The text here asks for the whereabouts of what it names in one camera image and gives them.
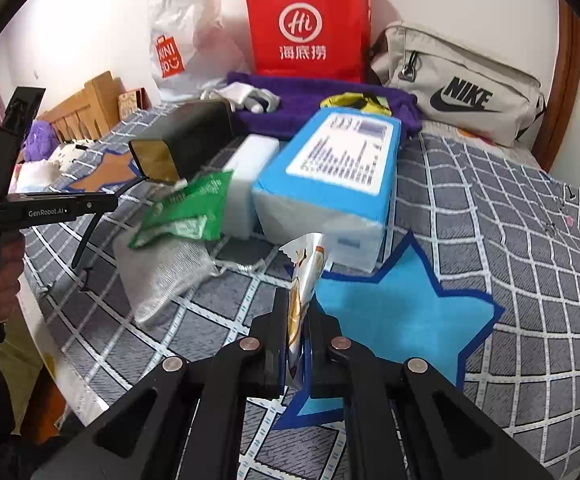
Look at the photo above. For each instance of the brown star patch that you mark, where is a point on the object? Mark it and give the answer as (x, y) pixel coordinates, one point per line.
(104, 172)

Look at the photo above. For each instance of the dark green packet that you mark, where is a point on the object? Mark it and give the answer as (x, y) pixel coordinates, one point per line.
(209, 195)

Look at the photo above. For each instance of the blue star patch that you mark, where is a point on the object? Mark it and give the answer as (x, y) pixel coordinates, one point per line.
(410, 310)

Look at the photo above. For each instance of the grey checked bedsheet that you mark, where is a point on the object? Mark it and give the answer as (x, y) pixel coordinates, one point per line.
(495, 240)

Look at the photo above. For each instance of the red paper bag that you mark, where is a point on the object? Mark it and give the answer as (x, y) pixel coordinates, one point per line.
(310, 0)

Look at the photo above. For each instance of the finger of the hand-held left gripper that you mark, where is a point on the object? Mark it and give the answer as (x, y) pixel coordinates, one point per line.
(85, 240)

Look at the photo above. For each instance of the yellow green cloth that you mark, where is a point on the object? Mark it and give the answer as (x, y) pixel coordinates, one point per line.
(24, 360)

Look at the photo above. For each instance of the white yellow snack packet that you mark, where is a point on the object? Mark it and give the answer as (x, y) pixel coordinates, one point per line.
(302, 285)

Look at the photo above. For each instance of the grey waist bag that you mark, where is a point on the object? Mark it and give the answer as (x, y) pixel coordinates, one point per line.
(450, 70)

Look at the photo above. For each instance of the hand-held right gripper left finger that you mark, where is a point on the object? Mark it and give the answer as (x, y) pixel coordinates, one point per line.
(270, 360)

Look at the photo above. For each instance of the light green packet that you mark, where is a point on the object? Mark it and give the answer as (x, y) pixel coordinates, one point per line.
(169, 225)

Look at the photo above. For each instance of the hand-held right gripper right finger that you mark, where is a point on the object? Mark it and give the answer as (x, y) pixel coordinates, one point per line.
(322, 365)

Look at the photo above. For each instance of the purple towel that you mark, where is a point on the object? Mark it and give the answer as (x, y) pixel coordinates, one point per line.
(295, 107)

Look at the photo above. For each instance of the dark green box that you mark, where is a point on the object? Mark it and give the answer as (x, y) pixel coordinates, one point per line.
(189, 130)

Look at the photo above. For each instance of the white sponge block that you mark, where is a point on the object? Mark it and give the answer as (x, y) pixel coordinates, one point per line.
(250, 170)

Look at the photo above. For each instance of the purple plush toy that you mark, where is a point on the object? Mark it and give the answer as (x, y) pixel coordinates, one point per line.
(39, 142)

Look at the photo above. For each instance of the wooden headboard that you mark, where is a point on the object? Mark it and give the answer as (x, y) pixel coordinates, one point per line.
(94, 100)

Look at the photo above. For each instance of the blue tissue pack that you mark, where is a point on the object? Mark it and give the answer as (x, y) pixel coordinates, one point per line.
(320, 200)

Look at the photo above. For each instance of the yellow black pouch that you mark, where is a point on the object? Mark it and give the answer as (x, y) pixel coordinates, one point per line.
(360, 102)

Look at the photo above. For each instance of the white plastic shopping bag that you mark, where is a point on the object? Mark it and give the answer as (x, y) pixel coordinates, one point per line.
(189, 20)

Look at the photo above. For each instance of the white spotted pillow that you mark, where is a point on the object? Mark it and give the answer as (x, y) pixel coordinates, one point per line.
(69, 152)

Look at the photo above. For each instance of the wooden door frame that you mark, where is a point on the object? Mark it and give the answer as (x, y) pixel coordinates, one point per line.
(565, 70)

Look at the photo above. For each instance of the white glove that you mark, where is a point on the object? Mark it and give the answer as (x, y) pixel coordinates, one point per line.
(265, 102)
(235, 94)

